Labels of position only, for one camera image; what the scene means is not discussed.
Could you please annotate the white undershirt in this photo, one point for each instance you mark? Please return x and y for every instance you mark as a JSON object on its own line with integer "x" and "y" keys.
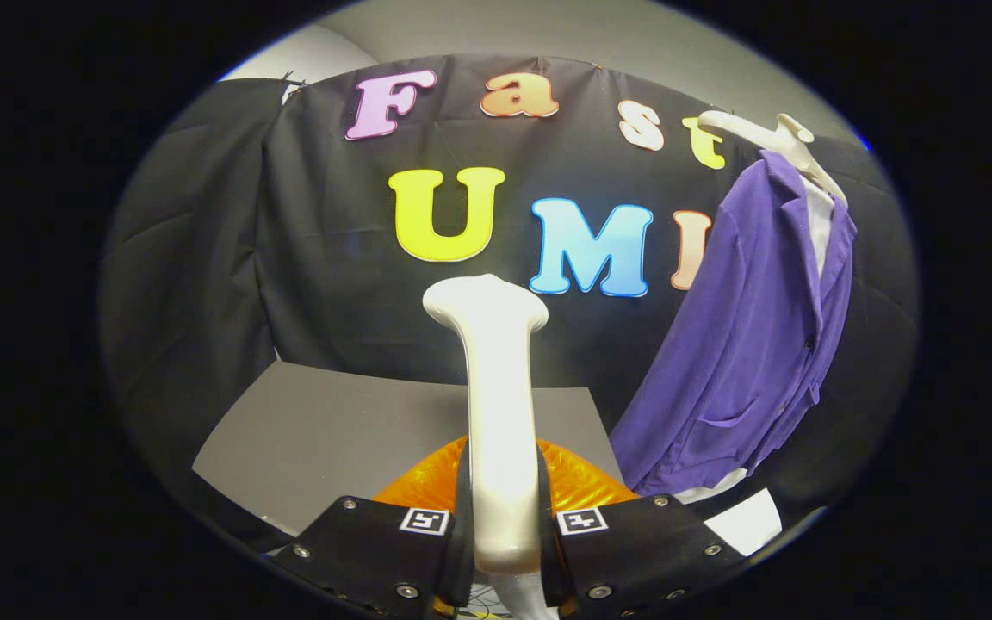
{"x": 816, "y": 224}

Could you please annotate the white garment steamer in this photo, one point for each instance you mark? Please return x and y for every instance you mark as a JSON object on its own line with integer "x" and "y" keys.
{"x": 500, "y": 413}

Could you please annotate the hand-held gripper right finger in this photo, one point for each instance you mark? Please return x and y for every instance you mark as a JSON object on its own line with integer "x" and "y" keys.
{"x": 634, "y": 551}

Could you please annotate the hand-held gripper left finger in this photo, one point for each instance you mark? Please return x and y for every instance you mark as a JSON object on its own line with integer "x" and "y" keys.
{"x": 375, "y": 551}

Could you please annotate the white paper sheet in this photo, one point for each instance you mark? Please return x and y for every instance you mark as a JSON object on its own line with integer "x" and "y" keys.
{"x": 746, "y": 521}

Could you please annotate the purple jacket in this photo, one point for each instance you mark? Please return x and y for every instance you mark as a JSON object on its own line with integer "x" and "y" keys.
{"x": 746, "y": 344}

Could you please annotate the white clothes hanger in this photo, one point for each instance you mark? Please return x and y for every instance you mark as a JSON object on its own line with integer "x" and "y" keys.
{"x": 793, "y": 142}

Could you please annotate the grey cabinet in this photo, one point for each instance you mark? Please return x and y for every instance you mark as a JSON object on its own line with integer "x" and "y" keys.
{"x": 332, "y": 430}

